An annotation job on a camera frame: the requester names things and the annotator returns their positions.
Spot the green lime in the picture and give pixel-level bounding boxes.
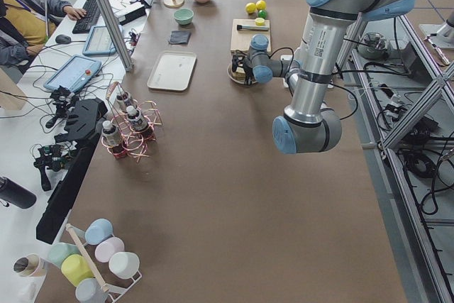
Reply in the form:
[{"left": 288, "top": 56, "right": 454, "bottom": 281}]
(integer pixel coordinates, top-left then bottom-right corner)
[{"left": 258, "top": 9, "right": 268, "bottom": 19}]

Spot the light blue cup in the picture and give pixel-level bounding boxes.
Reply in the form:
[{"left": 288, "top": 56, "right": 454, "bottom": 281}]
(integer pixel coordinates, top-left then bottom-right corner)
[{"left": 85, "top": 218, "right": 114, "bottom": 246}]

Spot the teach pendant upper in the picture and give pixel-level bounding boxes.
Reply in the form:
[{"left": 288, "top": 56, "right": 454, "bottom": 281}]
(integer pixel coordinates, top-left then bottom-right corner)
[{"left": 82, "top": 26, "right": 116, "bottom": 57}]

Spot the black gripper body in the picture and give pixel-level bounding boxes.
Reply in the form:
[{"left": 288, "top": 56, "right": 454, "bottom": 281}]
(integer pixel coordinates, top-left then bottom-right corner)
[{"left": 242, "top": 57, "right": 253, "bottom": 85}]

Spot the wooden cutting board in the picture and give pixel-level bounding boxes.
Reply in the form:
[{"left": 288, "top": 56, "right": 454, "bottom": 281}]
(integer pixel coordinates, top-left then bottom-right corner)
[{"left": 231, "top": 18, "right": 272, "bottom": 53}]

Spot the bread slice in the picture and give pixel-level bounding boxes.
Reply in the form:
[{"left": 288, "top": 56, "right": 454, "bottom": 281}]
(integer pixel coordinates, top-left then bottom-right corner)
[{"left": 231, "top": 68, "right": 245, "bottom": 83}]

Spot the tea bottle back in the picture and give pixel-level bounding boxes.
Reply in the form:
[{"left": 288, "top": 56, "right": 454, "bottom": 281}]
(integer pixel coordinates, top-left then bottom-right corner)
[{"left": 116, "top": 92, "right": 134, "bottom": 112}]

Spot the yellow lemon near lime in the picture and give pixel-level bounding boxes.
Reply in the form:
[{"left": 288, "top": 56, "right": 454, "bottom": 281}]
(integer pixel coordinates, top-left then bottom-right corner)
[{"left": 245, "top": 2, "right": 257, "bottom": 14}]

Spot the grey folded cloth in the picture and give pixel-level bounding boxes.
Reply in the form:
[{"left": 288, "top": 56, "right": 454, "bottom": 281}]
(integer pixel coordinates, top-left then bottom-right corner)
[{"left": 168, "top": 31, "right": 191, "bottom": 45}]

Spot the seated person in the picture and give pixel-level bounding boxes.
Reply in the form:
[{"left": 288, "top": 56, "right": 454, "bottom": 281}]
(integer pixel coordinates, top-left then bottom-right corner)
[{"left": 1, "top": 0, "right": 87, "bottom": 70}]

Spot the white cup rack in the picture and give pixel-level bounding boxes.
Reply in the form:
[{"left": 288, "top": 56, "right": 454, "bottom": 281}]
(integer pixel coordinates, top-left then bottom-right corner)
[{"left": 65, "top": 224, "right": 142, "bottom": 302}]

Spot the green bowl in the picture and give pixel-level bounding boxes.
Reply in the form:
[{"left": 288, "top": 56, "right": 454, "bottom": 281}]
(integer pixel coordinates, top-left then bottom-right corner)
[{"left": 173, "top": 9, "right": 194, "bottom": 26}]

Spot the teach pendant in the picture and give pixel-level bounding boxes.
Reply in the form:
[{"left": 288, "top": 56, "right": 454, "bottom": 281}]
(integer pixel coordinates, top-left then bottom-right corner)
[
  {"left": 82, "top": 26, "right": 116, "bottom": 57},
  {"left": 43, "top": 55, "right": 101, "bottom": 92}
]

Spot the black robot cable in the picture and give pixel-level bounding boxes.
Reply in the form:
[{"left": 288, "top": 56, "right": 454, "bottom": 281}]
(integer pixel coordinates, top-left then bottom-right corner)
[{"left": 265, "top": 45, "right": 359, "bottom": 121}]

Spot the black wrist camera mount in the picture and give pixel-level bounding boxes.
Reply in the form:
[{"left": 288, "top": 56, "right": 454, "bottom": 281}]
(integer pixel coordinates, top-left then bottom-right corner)
[{"left": 231, "top": 50, "right": 247, "bottom": 72}]

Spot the cream rabbit tray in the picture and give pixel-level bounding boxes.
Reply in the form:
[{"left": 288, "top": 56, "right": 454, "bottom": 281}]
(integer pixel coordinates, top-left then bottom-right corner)
[{"left": 147, "top": 50, "right": 196, "bottom": 92}]

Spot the black water bottle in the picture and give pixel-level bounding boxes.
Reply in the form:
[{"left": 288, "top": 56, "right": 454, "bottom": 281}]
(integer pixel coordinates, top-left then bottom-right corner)
[{"left": 1, "top": 177, "right": 36, "bottom": 209}]

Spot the white round plate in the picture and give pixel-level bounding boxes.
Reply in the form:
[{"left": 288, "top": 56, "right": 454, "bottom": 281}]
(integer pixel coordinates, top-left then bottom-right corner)
[{"left": 227, "top": 65, "right": 258, "bottom": 86}]

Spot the copper wire bottle rack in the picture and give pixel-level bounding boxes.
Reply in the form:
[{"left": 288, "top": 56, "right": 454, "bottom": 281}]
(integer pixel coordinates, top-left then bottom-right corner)
[{"left": 101, "top": 81, "right": 162, "bottom": 162}]

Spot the tea bottle front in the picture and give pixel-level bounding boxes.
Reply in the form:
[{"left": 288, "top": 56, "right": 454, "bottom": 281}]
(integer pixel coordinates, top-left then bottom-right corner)
[{"left": 126, "top": 106, "right": 148, "bottom": 132}]

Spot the white cup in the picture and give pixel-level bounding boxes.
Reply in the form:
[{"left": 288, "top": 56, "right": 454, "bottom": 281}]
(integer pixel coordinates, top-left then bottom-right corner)
[{"left": 109, "top": 251, "right": 140, "bottom": 280}]

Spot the black keyboard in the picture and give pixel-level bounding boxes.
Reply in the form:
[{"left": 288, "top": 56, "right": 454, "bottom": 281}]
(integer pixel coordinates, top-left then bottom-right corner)
[{"left": 72, "top": 0, "right": 101, "bottom": 34}]

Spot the aluminium frame post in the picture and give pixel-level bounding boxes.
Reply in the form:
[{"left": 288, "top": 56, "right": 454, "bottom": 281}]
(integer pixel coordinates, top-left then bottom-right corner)
[{"left": 96, "top": 0, "right": 133, "bottom": 72}]

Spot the yellow lemon far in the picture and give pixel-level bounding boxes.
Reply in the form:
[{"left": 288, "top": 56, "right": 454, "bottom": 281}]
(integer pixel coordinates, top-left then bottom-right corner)
[{"left": 255, "top": 0, "right": 267, "bottom": 11}]

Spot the teach pendant lower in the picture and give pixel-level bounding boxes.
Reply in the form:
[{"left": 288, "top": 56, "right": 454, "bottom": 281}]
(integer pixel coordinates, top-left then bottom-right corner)
[{"left": 43, "top": 55, "right": 101, "bottom": 92}]

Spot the green cup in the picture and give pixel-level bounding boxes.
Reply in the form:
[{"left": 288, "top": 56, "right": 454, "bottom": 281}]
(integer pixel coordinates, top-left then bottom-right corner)
[{"left": 47, "top": 242, "right": 80, "bottom": 268}]

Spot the grey blue cup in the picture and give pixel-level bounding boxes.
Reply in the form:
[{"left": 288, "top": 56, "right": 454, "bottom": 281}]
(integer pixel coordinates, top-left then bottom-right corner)
[{"left": 75, "top": 278, "right": 108, "bottom": 303}]

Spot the tea bottle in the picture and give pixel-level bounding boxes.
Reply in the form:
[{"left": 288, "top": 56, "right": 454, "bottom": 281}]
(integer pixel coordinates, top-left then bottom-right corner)
[
  {"left": 116, "top": 92, "right": 134, "bottom": 112},
  {"left": 102, "top": 120, "right": 126, "bottom": 159},
  {"left": 126, "top": 106, "right": 148, "bottom": 132}
]

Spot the black computer mouse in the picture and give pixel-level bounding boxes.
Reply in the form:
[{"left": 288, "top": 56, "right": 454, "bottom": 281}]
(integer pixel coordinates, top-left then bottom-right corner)
[{"left": 55, "top": 34, "right": 72, "bottom": 45}]

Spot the black bracket stand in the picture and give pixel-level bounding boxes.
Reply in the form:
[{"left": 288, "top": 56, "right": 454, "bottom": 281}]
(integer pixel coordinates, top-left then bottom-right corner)
[{"left": 35, "top": 98, "right": 107, "bottom": 244}]

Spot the yellow cup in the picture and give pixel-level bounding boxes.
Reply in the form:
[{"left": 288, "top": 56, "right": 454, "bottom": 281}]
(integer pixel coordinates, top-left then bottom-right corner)
[{"left": 60, "top": 254, "right": 94, "bottom": 287}]

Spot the half lemon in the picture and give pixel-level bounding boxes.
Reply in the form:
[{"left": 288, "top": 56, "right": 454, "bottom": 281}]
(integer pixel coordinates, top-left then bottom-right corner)
[{"left": 255, "top": 17, "right": 265, "bottom": 26}]

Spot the pink cup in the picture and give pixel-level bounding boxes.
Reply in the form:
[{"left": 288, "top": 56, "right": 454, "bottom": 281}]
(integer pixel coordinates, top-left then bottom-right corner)
[{"left": 94, "top": 236, "right": 125, "bottom": 263}]

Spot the steel tumbler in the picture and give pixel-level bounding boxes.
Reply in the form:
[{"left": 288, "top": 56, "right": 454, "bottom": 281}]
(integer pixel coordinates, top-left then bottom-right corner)
[{"left": 13, "top": 253, "right": 48, "bottom": 277}]

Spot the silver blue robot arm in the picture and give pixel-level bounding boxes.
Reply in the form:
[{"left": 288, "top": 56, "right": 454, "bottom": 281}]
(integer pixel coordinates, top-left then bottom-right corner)
[{"left": 243, "top": 0, "right": 416, "bottom": 154}]

